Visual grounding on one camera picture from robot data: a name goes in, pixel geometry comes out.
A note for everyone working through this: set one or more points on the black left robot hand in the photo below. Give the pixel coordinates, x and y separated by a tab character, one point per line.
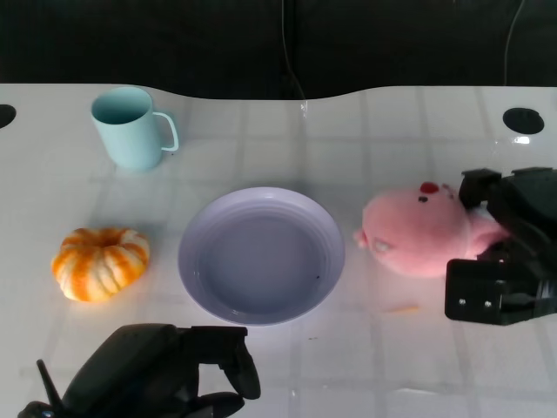
139	374

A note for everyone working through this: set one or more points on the thin orange stick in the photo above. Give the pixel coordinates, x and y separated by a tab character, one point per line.
402	309

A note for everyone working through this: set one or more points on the black backdrop curtain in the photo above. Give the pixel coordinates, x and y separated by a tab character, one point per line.
174	43

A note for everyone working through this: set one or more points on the pink plush doll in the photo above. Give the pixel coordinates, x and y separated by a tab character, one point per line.
413	231

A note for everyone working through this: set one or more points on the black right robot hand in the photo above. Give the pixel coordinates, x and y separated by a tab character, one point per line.
526	261

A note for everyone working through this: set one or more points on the light blue mug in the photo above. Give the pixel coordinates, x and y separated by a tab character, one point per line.
126	139

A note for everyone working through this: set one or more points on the lavender round plate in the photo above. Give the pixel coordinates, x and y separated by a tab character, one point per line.
261	261

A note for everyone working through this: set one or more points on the orange white striped pumpkin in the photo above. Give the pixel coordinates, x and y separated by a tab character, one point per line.
100	265

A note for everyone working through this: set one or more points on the black table grommet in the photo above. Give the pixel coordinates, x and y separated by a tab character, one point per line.
5	116
522	120

